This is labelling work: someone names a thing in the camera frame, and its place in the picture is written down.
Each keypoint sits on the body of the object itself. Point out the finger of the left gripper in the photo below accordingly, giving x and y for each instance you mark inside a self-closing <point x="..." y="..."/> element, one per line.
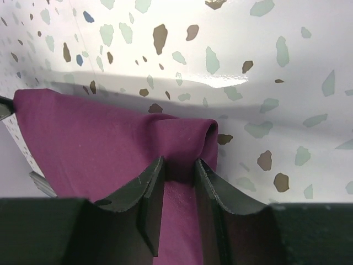
<point x="6" y="107"/>

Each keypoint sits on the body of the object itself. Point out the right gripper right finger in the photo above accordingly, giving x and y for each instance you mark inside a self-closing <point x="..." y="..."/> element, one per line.
<point x="237" y="229"/>

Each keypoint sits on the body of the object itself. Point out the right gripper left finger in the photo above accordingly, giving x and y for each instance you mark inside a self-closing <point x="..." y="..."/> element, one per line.
<point x="123" y="228"/>

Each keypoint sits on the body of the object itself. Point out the purple cloth mat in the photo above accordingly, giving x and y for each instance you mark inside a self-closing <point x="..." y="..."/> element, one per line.
<point x="89" y="149"/>

